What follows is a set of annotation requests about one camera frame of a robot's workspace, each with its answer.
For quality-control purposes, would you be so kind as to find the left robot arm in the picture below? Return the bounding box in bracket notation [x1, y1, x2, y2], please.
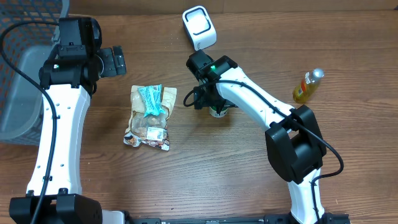
[9, 17, 129, 223]

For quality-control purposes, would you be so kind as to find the brown snack pouch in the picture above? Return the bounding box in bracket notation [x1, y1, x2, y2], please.
[123, 85, 177, 151]

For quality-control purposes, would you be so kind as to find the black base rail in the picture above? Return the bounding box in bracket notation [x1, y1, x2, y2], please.
[125, 213, 351, 224]

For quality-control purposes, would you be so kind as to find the grey plastic mesh basket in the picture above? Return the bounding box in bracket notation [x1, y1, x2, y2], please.
[1, 0, 70, 146]

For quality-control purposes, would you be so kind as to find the mint green snack bar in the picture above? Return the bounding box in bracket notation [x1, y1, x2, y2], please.
[138, 84, 165, 117]

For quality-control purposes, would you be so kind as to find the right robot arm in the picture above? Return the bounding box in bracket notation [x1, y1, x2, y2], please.
[184, 50, 326, 223]

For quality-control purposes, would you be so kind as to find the green lid white jar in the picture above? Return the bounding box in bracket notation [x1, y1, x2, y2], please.
[209, 106, 228, 118]

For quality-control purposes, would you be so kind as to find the yellow oil bottle silver cap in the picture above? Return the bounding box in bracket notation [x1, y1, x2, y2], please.
[292, 68, 325, 103]

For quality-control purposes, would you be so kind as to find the white barcode scanner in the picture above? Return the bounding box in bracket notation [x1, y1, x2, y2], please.
[182, 6, 217, 51]

